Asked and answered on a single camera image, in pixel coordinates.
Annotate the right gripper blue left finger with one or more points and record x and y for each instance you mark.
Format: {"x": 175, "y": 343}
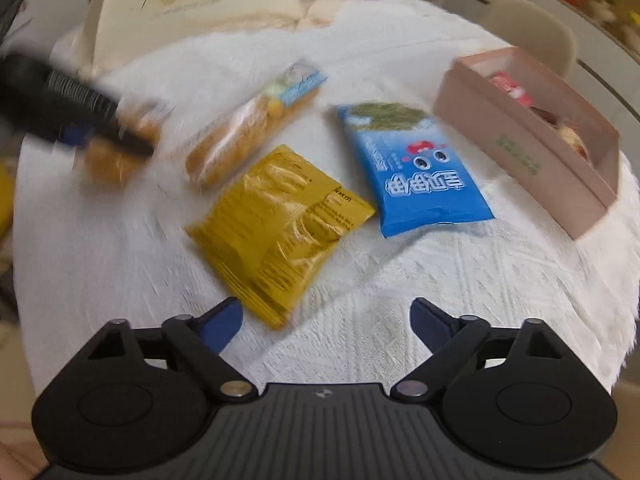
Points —
{"x": 197, "y": 344}

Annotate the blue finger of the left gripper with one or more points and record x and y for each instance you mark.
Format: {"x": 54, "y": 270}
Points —
{"x": 127, "y": 141}
{"x": 77, "y": 136}

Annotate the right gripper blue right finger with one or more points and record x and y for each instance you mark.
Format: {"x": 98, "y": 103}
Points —
{"x": 454, "y": 342}

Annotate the round bread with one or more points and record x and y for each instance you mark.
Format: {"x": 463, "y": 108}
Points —
{"x": 104, "y": 163}

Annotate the red spicy snack packet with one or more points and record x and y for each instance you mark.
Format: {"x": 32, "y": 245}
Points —
{"x": 503, "y": 81}

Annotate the long clear biscuit packet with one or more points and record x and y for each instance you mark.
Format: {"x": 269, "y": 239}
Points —
{"x": 229, "y": 141}

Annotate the yellow snack packet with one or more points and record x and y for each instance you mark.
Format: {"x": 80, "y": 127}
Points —
{"x": 269, "y": 234}

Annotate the blue seaweed snack packet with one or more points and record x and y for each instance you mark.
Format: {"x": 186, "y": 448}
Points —
{"x": 417, "y": 177}

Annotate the white textured tablecloth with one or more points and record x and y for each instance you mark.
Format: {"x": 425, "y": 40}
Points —
{"x": 86, "y": 254}

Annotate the pink cardboard box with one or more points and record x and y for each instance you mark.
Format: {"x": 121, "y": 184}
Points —
{"x": 577, "y": 194}

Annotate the rice cracker packet in box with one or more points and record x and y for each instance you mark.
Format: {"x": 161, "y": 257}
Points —
{"x": 565, "y": 130}

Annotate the beige chair right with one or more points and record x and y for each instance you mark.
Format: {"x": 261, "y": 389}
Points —
{"x": 538, "y": 32}

